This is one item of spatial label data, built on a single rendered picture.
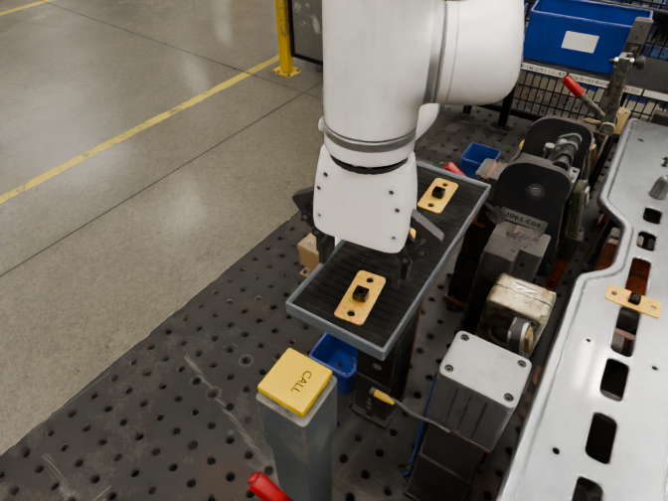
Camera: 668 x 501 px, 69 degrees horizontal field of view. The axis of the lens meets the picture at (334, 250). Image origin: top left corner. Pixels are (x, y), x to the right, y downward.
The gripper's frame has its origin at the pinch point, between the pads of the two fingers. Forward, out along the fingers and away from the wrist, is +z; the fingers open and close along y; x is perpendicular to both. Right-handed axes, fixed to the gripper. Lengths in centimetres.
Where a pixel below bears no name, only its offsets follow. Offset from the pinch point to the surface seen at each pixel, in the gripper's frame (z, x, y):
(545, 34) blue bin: 12, 117, 8
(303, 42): 95, 272, -156
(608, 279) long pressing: 23, 35, 33
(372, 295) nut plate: 6.2, 0.8, 1.3
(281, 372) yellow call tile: 6.6, -13.4, -3.7
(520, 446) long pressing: 22.2, -1.8, 24.1
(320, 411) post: 9.7, -14.2, 1.4
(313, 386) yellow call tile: 6.6, -13.4, 0.2
